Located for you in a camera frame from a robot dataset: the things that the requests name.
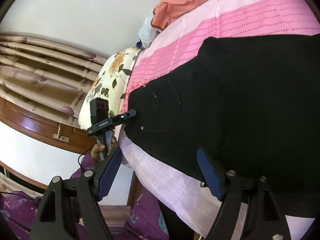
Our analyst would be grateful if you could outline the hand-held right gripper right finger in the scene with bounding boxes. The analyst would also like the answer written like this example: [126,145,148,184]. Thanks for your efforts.
[197,148,292,240]

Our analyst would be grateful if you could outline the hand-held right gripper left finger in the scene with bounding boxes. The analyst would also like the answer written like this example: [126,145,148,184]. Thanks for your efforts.
[29,146,123,240]

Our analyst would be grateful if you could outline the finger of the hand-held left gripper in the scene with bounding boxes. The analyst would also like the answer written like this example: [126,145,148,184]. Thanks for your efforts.
[112,109,137,126]

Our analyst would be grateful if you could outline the black pants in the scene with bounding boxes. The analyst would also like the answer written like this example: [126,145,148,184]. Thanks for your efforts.
[124,34,320,218]

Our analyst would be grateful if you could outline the person's left forearm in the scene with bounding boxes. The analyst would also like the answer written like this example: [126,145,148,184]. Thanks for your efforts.
[67,154,100,198]

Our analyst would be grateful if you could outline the person's left hand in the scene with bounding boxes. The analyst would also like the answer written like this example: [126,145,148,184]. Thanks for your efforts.
[90,136,120,164]

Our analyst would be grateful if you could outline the floral leaf print pillow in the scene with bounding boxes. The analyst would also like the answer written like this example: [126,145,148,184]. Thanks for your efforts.
[79,46,143,130]

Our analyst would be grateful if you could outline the brass window latch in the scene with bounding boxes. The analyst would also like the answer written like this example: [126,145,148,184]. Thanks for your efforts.
[53,127,70,142]

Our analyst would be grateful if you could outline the person's purple patterned clothing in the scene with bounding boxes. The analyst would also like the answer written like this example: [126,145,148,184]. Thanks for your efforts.
[0,187,170,240]

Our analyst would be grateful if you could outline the beige flower print curtain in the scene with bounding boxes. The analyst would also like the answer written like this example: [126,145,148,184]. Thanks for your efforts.
[0,32,113,130]

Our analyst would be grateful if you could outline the light blue striped cloth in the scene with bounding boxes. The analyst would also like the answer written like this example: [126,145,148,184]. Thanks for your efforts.
[138,15,163,48]

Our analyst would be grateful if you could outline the pink striped bed sheet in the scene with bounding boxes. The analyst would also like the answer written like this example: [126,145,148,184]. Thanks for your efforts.
[117,0,320,240]

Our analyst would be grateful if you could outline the black cable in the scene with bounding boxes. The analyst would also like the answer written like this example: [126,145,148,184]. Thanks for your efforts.
[77,149,95,168]

